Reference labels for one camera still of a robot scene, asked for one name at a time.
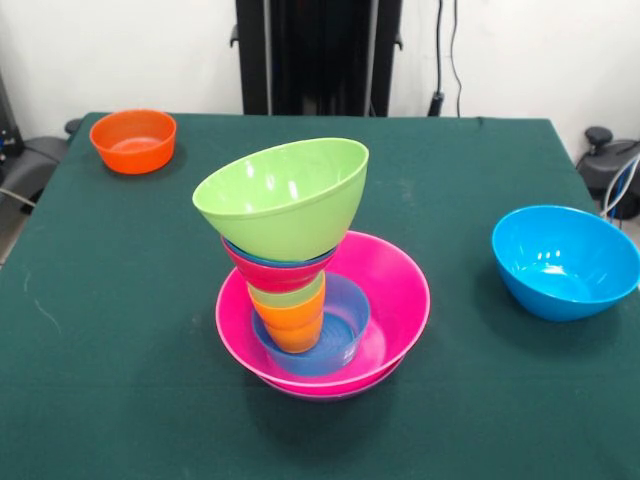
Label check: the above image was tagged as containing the large pink bowl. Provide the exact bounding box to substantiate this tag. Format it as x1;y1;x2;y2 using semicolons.
214;229;432;401

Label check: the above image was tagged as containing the orange cup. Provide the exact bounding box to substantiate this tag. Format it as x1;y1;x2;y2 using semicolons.
249;284;327;355

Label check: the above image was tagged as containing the lime green bowl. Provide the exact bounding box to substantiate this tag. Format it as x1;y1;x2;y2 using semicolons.
191;137;370;263

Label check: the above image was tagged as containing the orange bowl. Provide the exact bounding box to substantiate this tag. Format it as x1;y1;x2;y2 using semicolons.
89;108;178;176

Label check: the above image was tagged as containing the green cup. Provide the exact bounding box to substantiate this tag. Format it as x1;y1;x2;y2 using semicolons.
246;272;327;309

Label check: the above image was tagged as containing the black hanging cable with plug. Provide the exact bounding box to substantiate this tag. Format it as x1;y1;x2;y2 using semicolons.
429;0;464;119

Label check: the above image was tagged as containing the large light blue bowl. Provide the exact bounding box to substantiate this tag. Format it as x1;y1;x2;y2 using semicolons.
491;203;640;323

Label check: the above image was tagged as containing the dark blue bowl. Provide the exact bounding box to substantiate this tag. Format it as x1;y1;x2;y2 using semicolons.
222;237;337;267

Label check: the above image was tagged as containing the small pink bowl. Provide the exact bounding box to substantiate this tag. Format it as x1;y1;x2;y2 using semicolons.
221;239;337;294

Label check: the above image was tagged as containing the dark green tablecloth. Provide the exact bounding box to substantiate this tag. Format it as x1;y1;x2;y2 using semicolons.
0;111;640;480

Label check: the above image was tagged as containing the small light blue bowl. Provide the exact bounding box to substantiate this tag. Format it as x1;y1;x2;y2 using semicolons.
251;273;372;377

